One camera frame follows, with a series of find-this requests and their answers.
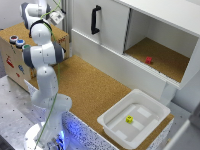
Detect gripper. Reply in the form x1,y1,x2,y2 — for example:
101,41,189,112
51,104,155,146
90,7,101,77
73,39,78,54
50,9,66,25

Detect red button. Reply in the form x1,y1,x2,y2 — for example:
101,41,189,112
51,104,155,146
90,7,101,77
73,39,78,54
9,35,19,45

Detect yellow block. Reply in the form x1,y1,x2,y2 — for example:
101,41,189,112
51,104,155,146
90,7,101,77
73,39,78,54
125,115,134,124

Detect wooden drawer box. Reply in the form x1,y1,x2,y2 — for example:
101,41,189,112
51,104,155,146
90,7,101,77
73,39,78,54
0,22,71,93

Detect green cable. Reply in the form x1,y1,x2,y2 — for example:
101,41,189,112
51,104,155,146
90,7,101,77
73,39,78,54
33,0,66,150

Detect pink block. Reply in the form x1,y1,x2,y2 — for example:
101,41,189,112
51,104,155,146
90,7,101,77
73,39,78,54
144,56,154,65

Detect blue button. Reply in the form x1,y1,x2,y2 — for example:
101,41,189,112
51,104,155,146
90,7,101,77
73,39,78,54
15,38,26,48

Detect green button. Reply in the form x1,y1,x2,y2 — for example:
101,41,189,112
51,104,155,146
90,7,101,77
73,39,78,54
21,43,31,52

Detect black door handle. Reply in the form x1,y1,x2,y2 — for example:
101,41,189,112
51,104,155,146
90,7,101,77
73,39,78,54
90,4,102,36

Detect white plastic box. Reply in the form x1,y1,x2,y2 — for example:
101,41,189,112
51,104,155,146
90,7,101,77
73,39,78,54
96,88,172,150

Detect white sliding door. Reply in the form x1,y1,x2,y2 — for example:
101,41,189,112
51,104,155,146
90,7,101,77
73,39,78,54
72,0,131,56

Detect white cabinet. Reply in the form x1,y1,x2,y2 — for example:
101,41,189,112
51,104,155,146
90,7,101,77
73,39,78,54
68,0,200,108

